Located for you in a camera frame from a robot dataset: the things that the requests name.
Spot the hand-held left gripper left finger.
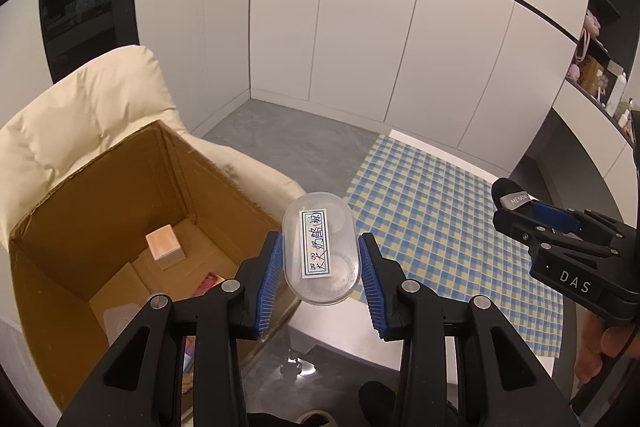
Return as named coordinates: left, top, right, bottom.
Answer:
left=56, top=231, right=285, bottom=427

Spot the small beige carton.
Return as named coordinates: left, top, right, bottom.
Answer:
left=145, top=224, right=185, bottom=270

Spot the brown cardboard box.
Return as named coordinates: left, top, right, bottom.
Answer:
left=7, top=119, right=296, bottom=413

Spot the brown gift box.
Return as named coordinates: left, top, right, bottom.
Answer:
left=580, top=57, right=608, bottom=92

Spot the person's right hand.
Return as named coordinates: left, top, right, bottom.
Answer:
left=574, top=312, right=640, bottom=385

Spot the clear oval plastic case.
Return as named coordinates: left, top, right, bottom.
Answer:
left=282, top=191, right=362, bottom=306

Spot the blue yellow checkered tablecloth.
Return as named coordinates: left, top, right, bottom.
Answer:
left=342, top=134, right=566, bottom=358

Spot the white built-in wardrobe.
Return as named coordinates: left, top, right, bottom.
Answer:
left=132, top=0, right=596, bottom=178

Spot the white curved counter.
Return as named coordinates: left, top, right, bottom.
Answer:
left=510, top=79, right=640, bottom=228

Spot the black round compact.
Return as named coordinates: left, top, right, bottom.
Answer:
left=491, top=177, right=533, bottom=210

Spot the tall white bottle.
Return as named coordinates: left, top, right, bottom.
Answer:
left=607, top=72, right=628, bottom=115

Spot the cream padded armchair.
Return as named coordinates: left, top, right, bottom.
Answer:
left=0, top=46, right=296, bottom=258

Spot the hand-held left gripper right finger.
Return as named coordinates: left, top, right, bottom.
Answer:
left=358, top=232, right=583, bottom=427

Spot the red can with yellow lid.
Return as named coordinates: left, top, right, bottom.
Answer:
left=192, top=272, right=226, bottom=300

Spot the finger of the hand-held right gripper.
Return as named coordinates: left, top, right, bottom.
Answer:
left=530, top=201, right=640, bottom=253
left=492, top=207, right=640, bottom=268

